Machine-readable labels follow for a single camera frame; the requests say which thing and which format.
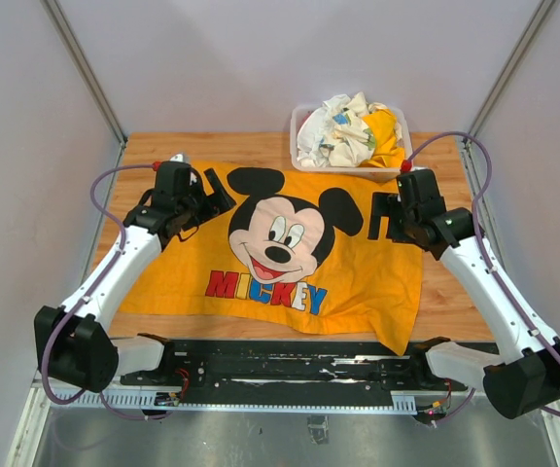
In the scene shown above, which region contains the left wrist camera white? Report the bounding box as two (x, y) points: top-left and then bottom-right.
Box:
(170, 153), (197, 185)

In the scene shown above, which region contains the purple cable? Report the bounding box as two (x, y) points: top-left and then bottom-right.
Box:
(399, 130), (560, 429)
(39, 162), (174, 422)

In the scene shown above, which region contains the yellow cloth in bin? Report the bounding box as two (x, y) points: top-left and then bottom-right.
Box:
(360, 109), (405, 168)

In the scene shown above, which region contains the white printed cloth in bin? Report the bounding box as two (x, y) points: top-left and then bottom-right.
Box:
(297, 91), (402, 167)

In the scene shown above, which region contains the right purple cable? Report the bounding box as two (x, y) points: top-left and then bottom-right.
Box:
(399, 130), (560, 429)

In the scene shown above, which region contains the aluminium frame post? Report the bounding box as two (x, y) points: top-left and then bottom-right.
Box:
(468, 0), (560, 137)
(40, 0), (127, 148)

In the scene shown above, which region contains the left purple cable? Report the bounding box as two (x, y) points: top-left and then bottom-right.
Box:
(39, 162), (174, 422)

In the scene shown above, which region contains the right aluminium frame post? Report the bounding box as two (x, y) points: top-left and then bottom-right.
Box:
(468, 0), (560, 137)

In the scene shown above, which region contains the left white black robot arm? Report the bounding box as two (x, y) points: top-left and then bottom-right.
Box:
(34, 159), (236, 403)

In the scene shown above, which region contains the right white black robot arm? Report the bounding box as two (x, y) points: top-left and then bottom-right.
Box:
(368, 169), (560, 419)

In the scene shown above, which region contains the yellow pillowcase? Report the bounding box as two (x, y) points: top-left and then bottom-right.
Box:
(121, 162), (423, 354)

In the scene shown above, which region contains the grey slotted cable duct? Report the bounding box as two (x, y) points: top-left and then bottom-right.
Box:
(74, 385), (417, 415)

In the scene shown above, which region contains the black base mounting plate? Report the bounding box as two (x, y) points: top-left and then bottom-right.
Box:
(121, 340), (466, 402)

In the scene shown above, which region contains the left aluminium frame post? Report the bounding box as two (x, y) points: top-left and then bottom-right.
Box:
(40, 0), (127, 148)

